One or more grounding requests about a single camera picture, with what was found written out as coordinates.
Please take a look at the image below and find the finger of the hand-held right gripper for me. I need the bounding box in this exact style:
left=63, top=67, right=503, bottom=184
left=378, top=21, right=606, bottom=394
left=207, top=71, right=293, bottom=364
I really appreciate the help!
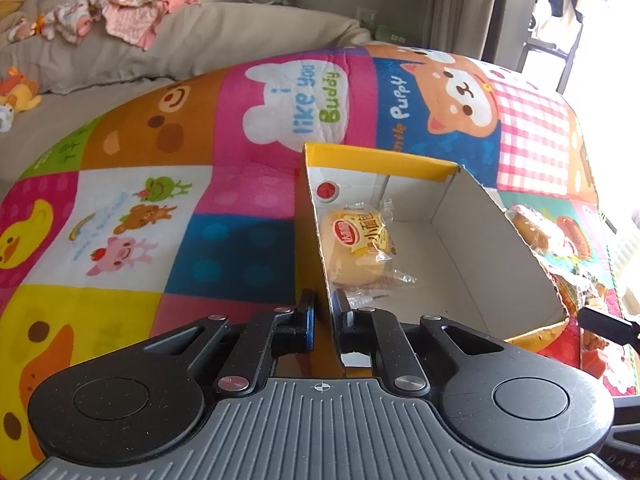
left=577, top=305, right=640, bottom=349

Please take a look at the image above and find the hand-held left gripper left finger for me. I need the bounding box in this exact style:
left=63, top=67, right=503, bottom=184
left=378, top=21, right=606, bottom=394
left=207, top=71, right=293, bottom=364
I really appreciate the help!
left=134, top=290, right=317, bottom=394

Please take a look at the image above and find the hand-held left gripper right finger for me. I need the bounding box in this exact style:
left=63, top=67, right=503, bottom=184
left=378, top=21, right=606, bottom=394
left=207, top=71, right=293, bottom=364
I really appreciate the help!
left=331, top=290, right=507, bottom=395

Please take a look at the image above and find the bread packet with red logo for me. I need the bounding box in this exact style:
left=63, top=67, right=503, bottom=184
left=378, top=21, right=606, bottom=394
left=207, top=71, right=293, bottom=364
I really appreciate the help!
left=320, top=199, right=418, bottom=311

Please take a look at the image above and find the clear bread packet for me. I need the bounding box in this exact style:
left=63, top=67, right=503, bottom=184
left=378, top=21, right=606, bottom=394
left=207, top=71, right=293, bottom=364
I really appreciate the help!
left=505, top=204, right=608, bottom=321

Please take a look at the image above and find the yellow cardboard box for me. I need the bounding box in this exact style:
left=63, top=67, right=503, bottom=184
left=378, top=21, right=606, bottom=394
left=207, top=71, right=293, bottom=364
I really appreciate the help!
left=295, top=142, right=572, bottom=377

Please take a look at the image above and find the colourful cartoon animal mat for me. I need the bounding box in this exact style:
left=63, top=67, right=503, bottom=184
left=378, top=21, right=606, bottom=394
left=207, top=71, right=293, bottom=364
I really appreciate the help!
left=0, top=42, right=640, bottom=471

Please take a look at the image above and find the black metal rack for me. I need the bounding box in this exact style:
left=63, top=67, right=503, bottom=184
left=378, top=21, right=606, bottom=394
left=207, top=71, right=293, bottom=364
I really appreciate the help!
left=517, top=10, right=587, bottom=95

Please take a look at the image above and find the beige curtain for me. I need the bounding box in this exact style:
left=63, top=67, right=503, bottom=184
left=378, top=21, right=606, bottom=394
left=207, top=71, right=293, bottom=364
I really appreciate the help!
left=424, top=0, right=543, bottom=63

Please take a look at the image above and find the pile of pink baby clothes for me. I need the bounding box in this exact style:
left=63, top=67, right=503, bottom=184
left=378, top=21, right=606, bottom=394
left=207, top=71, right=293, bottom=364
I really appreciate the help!
left=0, top=0, right=201, bottom=52

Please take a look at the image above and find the orange plush toy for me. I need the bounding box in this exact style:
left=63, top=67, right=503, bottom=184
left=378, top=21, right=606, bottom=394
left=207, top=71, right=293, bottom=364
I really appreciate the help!
left=0, top=67, right=44, bottom=112

